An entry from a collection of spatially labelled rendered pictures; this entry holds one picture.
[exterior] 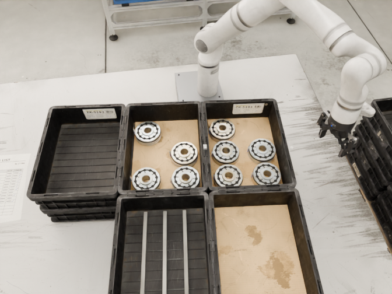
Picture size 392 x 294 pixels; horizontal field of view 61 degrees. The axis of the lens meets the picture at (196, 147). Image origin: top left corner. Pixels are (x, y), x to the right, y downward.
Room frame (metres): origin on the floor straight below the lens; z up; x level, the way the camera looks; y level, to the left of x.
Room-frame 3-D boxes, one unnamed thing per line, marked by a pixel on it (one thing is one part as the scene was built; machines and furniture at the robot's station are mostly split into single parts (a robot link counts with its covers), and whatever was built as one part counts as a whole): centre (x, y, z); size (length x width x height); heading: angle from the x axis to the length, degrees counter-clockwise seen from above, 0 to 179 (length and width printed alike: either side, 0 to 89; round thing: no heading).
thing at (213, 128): (0.80, -0.11, 0.86); 0.10 x 0.10 x 0.01
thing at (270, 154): (0.70, -0.26, 0.86); 0.10 x 0.10 x 0.01
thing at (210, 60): (1.07, -0.05, 1.05); 0.09 x 0.09 x 0.17; 55
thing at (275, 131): (0.70, -0.18, 0.87); 0.40 x 0.30 x 0.11; 3
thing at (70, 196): (0.67, 0.42, 0.92); 0.40 x 0.30 x 0.02; 3
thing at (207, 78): (1.07, -0.05, 0.89); 0.09 x 0.09 x 0.17; 17
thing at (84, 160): (0.67, 0.42, 0.87); 0.40 x 0.30 x 0.11; 3
